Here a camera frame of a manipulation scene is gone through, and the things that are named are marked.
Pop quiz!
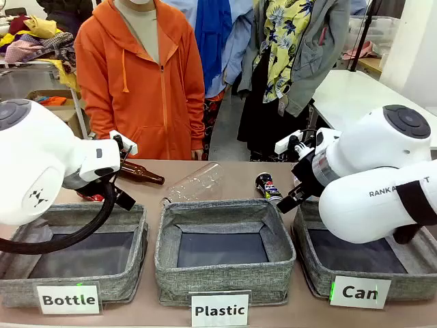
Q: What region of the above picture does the clear plastic storage bin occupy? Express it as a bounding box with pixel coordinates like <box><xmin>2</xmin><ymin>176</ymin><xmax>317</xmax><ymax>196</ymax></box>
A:
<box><xmin>348</xmin><ymin>15</ymin><xmax>401</xmax><ymax>45</ymax></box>

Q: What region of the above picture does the hanging grey hoodie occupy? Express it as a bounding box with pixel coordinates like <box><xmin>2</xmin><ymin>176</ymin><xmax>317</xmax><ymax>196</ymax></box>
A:
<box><xmin>237</xmin><ymin>0</ymin><xmax>352</xmax><ymax>119</ymax></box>

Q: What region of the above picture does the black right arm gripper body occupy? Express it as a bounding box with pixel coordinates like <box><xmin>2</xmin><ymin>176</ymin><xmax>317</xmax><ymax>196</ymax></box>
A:
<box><xmin>291</xmin><ymin>149</ymin><xmax>330</xmax><ymax>201</ymax></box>

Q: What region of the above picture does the grey fabric basket bottle label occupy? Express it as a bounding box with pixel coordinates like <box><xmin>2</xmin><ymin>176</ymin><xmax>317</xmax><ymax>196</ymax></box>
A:
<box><xmin>0</xmin><ymin>203</ymin><xmax>150</xmax><ymax>308</ymax></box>

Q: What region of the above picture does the black printed drink can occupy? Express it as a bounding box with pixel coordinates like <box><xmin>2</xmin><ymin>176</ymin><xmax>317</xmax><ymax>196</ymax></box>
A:
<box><xmin>255</xmin><ymin>172</ymin><xmax>284</xmax><ymax>206</ymax></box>

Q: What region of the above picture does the black jacket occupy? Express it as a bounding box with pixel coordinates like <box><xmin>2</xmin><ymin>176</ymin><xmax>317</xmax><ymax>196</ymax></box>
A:
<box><xmin>36</xmin><ymin>0</ymin><xmax>94</xmax><ymax>33</ymax></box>

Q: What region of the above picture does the person in orange hoodie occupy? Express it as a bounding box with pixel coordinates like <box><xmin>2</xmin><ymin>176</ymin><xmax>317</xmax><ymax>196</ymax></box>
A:
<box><xmin>74</xmin><ymin>0</ymin><xmax>207</xmax><ymax>161</ymax></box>

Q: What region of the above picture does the grey fabric basket can label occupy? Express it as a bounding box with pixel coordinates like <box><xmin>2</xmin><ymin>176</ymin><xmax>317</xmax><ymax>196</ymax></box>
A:
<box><xmin>292</xmin><ymin>200</ymin><xmax>437</xmax><ymax>301</ymax></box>

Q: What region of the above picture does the clear unlabelled plastic bottle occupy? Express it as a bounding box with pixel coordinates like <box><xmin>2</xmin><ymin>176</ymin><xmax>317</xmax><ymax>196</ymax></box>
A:
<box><xmin>160</xmin><ymin>162</ymin><xmax>225</xmax><ymax>206</ymax></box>

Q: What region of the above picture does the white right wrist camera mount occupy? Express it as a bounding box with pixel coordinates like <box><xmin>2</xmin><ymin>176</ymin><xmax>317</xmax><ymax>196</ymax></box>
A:
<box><xmin>274</xmin><ymin>130</ymin><xmax>304</xmax><ymax>154</ymax></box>

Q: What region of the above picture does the orange cloth in box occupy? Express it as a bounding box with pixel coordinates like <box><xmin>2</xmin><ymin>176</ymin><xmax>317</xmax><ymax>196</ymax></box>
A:
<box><xmin>32</xmin><ymin>95</ymin><xmax>68</xmax><ymax>107</ymax></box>

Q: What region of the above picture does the white work table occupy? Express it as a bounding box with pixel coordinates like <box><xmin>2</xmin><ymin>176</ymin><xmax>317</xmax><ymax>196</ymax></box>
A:
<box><xmin>312</xmin><ymin>68</ymin><xmax>437</xmax><ymax>151</ymax></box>

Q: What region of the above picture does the pink cloth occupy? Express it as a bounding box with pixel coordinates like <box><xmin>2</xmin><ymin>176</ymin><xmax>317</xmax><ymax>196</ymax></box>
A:
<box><xmin>341</xmin><ymin>40</ymin><xmax>380</xmax><ymax>61</ymax></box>

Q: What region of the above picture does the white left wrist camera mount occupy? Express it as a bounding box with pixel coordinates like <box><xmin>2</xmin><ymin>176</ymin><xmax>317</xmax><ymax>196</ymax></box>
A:
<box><xmin>109</xmin><ymin>130</ymin><xmax>139</xmax><ymax>155</ymax></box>

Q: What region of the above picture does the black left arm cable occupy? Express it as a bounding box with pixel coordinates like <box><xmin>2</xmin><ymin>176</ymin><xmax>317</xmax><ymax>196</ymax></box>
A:
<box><xmin>0</xmin><ymin>177</ymin><xmax>117</xmax><ymax>255</ymax></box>

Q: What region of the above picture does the white table under clothes pile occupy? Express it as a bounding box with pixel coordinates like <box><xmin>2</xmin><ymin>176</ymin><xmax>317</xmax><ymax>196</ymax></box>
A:
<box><xmin>0</xmin><ymin>57</ymin><xmax>90</xmax><ymax>139</ymax></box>

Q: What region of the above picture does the white sign reading Plastic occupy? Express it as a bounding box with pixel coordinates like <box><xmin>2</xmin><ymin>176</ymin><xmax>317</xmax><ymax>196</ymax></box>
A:
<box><xmin>189</xmin><ymin>290</ymin><xmax>252</xmax><ymax>328</ymax></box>

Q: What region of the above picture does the hanging yellow cloth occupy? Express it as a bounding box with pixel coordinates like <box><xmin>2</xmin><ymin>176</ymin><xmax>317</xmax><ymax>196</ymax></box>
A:
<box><xmin>51</xmin><ymin>58</ymin><xmax>81</xmax><ymax>93</ymax></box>

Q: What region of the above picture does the hanging blue cloth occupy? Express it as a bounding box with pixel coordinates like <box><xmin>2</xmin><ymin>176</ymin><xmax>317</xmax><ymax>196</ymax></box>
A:
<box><xmin>194</xmin><ymin>0</ymin><xmax>234</xmax><ymax>92</ymax></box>

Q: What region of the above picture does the brown glass bottle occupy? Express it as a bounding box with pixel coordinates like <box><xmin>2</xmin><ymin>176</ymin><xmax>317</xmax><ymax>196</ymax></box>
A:
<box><xmin>119</xmin><ymin>160</ymin><xmax>166</xmax><ymax>187</ymax></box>

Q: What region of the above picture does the hanging yellow floral shirt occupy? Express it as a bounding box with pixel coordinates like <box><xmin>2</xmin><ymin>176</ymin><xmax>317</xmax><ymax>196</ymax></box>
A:
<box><xmin>261</xmin><ymin>0</ymin><xmax>315</xmax><ymax>104</ymax></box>

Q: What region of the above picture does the hanging light blue shirt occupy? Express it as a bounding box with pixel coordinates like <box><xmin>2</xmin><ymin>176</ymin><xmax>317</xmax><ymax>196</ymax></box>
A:
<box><xmin>163</xmin><ymin>0</ymin><xmax>255</xmax><ymax>100</ymax></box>

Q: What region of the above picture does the grey fabric basket plastic label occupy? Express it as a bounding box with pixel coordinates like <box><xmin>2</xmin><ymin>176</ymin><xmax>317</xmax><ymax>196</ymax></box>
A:
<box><xmin>154</xmin><ymin>197</ymin><xmax>297</xmax><ymax>307</ymax></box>

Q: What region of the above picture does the hanging black garment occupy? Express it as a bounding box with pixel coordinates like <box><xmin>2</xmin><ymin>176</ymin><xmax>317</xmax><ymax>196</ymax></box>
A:
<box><xmin>237</xmin><ymin>44</ymin><xmax>320</xmax><ymax>162</ymax></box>

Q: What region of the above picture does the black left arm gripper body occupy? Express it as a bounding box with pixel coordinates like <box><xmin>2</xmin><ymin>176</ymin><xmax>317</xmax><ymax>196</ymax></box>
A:
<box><xmin>63</xmin><ymin>169</ymin><xmax>119</xmax><ymax>200</ymax></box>

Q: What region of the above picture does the white sign reading Can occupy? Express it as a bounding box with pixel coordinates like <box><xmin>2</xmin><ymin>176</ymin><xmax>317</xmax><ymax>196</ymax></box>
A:
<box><xmin>328</xmin><ymin>275</ymin><xmax>393</xmax><ymax>311</ymax></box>

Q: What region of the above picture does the pile of colourful clothes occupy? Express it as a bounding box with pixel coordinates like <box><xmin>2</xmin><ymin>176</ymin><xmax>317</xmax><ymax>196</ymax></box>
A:
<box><xmin>0</xmin><ymin>15</ymin><xmax>76</xmax><ymax>65</ymax></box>

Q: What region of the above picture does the orange black patterned garment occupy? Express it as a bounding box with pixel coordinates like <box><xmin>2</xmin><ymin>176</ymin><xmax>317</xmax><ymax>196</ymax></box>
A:
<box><xmin>203</xmin><ymin>90</ymin><xmax>227</xmax><ymax>161</ymax></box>

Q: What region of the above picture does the black stand pole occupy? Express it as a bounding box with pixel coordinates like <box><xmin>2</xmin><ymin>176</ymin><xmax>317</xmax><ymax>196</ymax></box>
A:
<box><xmin>350</xmin><ymin>0</ymin><xmax>382</xmax><ymax>72</ymax></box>

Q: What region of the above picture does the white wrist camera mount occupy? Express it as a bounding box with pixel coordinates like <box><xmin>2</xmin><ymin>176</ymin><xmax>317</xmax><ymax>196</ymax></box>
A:
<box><xmin>274</xmin><ymin>130</ymin><xmax>304</xmax><ymax>154</ymax></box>
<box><xmin>109</xmin><ymin>130</ymin><xmax>139</xmax><ymax>155</ymax></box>

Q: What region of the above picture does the open cardboard box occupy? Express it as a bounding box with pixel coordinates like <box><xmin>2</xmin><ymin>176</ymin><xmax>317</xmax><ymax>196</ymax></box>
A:
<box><xmin>25</xmin><ymin>88</ymin><xmax>91</xmax><ymax>139</ymax></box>

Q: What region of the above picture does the white sign reading Bottle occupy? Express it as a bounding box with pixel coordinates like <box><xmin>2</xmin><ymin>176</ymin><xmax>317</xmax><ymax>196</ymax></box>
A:
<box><xmin>36</xmin><ymin>282</ymin><xmax>103</xmax><ymax>315</ymax></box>

